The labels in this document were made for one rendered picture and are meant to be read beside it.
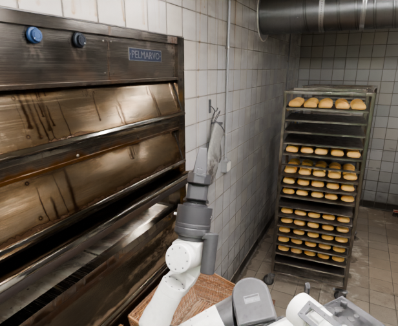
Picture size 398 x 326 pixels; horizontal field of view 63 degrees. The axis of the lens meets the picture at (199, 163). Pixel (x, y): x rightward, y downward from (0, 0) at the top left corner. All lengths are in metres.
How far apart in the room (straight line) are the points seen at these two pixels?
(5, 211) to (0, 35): 0.49
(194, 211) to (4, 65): 0.66
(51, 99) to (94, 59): 0.24
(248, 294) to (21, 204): 0.71
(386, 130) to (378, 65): 0.88
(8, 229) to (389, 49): 4.69
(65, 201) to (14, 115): 0.33
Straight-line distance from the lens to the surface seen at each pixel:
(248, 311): 0.87
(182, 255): 0.76
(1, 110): 1.05
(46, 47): 1.15
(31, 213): 1.13
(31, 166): 1.11
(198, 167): 0.75
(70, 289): 1.36
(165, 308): 0.85
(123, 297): 1.61
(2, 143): 1.03
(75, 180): 1.24
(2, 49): 1.07
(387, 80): 5.02
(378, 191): 5.30
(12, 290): 0.99
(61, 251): 1.05
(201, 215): 0.77
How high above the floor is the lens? 1.95
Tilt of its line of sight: 16 degrees down
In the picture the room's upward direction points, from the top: straight up
